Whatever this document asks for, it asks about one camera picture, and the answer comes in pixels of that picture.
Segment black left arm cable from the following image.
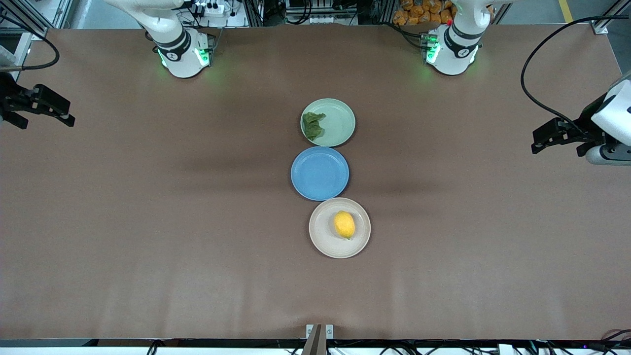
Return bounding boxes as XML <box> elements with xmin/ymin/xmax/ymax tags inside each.
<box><xmin>521</xmin><ymin>15</ymin><xmax>630</xmax><ymax>135</ymax></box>

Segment dark electronics rack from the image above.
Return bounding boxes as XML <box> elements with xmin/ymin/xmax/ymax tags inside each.
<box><xmin>285</xmin><ymin>0</ymin><xmax>346</xmax><ymax>25</ymax></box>

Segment yellow lemon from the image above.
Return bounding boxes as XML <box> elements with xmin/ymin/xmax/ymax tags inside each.
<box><xmin>334</xmin><ymin>211</ymin><xmax>356</xmax><ymax>240</ymax></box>

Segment blue plate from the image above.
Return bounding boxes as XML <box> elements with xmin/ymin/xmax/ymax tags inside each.
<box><xmin>290</xmin><ymin>146</ymin><xmax>350</xmax><ymax>202</ymax></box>

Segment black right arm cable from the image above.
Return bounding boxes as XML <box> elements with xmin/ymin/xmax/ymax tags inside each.
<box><xmin>0</xmin><ymin>12</ymin><xmax>61</xmax><ymax>71</ymax></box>

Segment black base cables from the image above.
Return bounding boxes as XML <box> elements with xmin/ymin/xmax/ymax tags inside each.
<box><xmin>392</xmin><ymin>21</ymin><xmax>429</xmax><ymax>50</ymax></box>

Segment green lettuce leaf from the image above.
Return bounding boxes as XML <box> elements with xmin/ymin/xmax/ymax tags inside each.
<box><xmin>302</xmin><ymin>112</ymin><xmax>327</xmax><ymax>141</ymax></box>

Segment beige plate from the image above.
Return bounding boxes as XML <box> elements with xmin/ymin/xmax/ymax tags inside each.
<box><xmin>309</xmin><ymin>197</ymin><xmax>371</xmax><ymax>259</ymax></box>

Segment green plate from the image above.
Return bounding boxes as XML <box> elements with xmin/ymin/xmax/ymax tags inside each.
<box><xmin>300</xmin><ymin>98</ymin><xmax>356</xmax><ymax>147</ymax></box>

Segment grey frame post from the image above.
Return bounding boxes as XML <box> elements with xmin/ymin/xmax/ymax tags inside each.
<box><xmin>0</xmin><ymin>32</ymin><xmax>33</xmax><ymax>82</ymax></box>

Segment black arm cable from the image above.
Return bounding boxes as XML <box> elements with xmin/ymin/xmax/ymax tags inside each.
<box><xmin>0</xmin><ymin>12</ymin><xmax>61</xmax><ymax>71</ymax></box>
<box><xmin>521</xmin><ymin>15</ymin><xmax>630</xmax><ymax>135</ymax></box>

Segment bag of oranges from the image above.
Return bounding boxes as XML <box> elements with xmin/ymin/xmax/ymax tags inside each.
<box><xmin>392</xmin><ymin>0</ymin><xmax>455</xmax><ymax>27</ymax></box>

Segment white power strip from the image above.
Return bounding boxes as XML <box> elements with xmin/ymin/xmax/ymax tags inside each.
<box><xmin>194</xmin><ymin>1</ymin><xmax>226</xmax><ymax>16</ymax></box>

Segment metal table edge bracket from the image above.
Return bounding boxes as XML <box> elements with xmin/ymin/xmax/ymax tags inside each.
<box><xmin>302</xmin><ymin>324</ymin><xmax>335</xmax><ymax>355</ymax></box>

